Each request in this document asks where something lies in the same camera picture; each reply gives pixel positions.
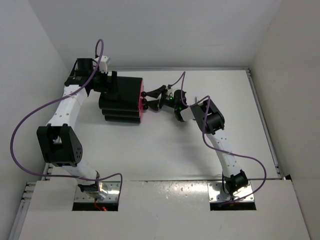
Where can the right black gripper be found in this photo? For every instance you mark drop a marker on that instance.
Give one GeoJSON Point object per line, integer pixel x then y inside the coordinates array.
{"type": "Point", "coordinates": [155, 104]}

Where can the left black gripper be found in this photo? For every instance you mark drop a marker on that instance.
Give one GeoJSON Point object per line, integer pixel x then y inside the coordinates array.
{"type": "Point", "coordinates": [110, 87]}

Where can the black drawer cabinet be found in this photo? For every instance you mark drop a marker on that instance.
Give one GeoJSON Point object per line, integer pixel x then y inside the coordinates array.
{"type": "Point", "coordinates": [125, 110]}

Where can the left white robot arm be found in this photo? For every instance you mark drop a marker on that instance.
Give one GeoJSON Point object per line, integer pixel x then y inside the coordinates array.
{"type": "Point", "coordinates": [58, 141]}

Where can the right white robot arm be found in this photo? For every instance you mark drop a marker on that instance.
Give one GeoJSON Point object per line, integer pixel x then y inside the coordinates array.
{"type": "Point", "coordinates": [211, 122]}

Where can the pink middle drawer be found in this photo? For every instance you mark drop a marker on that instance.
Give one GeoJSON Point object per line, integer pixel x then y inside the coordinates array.
{"type": "Point", "coordinates": [142, 101]}

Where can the pink top drawer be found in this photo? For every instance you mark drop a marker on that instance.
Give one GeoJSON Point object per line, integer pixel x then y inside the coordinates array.
{"type": "Point", "coordinates": [143, 90]}

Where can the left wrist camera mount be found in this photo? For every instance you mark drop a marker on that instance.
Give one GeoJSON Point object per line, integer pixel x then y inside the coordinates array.
{"type": "Point", "coordinates": [103, 64]}

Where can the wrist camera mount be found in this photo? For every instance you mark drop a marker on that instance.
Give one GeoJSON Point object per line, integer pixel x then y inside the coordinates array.
{"type": "Point", "coordinates": [187, 115]}
{"type": "Point", "coordinates": [103, 64]}

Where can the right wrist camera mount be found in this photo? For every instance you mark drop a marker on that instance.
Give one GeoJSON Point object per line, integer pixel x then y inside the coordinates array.
{"type": "Point", "coordinates": [187, 115]}

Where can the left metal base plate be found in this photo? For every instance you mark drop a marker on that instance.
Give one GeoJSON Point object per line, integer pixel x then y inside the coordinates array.
{"type": "Point", "coordinates": [108, 192]}

